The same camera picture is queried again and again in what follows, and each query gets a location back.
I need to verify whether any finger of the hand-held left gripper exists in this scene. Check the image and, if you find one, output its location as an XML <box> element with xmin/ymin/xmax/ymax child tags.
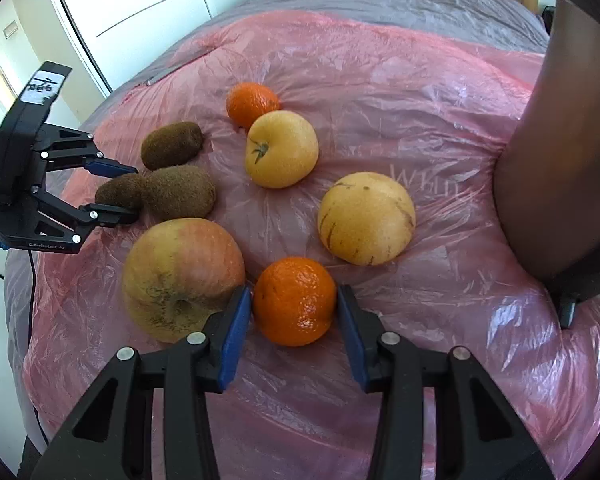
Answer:
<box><xmin>36</xmin><ymin>124</ymin><xmax>139</xmax><ymax>179</ymax></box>
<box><xmin>27</xmin><ymin>186</ymin><xmax>141</xmax><ymax>250</ymax></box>

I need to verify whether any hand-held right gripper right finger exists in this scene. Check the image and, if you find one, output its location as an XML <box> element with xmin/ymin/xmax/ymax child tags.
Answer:
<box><xmin>336</xmin><ymin>284</ymin><xmax>556</xmax><ymax>480</ymax></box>

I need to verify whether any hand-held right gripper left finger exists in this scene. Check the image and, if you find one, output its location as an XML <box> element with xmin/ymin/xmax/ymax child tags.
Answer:
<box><xmin>17</xmin><ymin>285</ymin><xmax>253</xmax><ymax>480</ymax></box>

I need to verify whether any small brown kiwi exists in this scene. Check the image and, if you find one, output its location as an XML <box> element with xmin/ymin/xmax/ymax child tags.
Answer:
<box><xmin>95</xmin><ymin>174</ymin><xmax>146</xmax><ymax>212</ymax></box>

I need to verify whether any large orange mandarin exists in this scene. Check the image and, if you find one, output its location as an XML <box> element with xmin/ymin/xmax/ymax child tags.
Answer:
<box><xmin>252</xmin><ymin>256</ymin><xmax>338</xmax><ymax>347</ymax></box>

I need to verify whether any yellow round fruit green calyx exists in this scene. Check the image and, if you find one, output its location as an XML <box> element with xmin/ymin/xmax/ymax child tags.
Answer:
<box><xmin>244</xmin><ymin>111</ymin><xmax>320</xmax><ymax>190</ymax></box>

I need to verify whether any bronze and black air fryer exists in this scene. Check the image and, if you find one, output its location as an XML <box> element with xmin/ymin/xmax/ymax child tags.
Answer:
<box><xmin>493</xmin><ymin>0</ymin><xmax>600</xmax><ymax>286</ymax></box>

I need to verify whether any large yellow-red apple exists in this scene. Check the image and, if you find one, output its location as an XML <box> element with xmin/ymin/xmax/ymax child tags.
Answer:
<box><xmin>121</xmin><ymin>218</ymin><xmax>246</xmax><ymax>344</ymax></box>

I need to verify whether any yellow striped pepino melon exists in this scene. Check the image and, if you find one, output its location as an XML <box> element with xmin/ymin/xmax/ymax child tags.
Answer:
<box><xmin>317</xmin><ymin>171</ymin><xmax>417</xmax><ymax>266</ymax></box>

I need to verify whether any small orange mandarin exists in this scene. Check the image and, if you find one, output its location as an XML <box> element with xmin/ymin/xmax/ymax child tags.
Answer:
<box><xmin>226</xmin><ymin>82</ymin><xmax>282</xmax><ymax>131</ymax></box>

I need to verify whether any white wardrobe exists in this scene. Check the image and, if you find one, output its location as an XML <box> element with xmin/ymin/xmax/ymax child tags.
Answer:
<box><xmin>45</xmin><ymin>0</ymin><xmax>271</xmax><ymax>96</ymax></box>

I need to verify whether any pink plastic sheet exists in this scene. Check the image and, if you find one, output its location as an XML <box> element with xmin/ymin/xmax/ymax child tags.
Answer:
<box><xmin>22</xmin><ymin>10</ymin><xmax>600</xmax><ymax>480</ymax></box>

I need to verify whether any grey bed blanket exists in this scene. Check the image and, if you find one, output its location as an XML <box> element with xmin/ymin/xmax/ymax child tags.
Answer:
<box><xmin>2</xmin><ymin>0</ymin><xmax>551</xmax><ymax>461</ymax></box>

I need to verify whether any black cable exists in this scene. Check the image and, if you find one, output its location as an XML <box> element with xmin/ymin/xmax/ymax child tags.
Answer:
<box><xmin>26</xmin><ymin>249</ymin><xmax>48</xmax><ymax>443</ymax></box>

